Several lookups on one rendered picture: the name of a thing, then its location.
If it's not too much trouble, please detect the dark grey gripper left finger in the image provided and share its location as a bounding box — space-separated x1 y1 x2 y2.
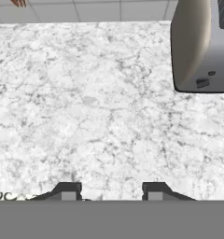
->
33 182 84 202

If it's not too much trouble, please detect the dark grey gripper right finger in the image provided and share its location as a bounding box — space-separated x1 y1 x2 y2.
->
141 182 197 202

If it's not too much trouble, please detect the black and white patterned item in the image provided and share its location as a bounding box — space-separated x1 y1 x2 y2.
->
0 190 40 202

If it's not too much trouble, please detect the silver toaster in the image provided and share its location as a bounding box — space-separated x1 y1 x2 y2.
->
170 0 224 94

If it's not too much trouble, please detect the brown wooden utensil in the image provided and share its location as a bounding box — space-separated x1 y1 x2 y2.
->
10 0 27 8

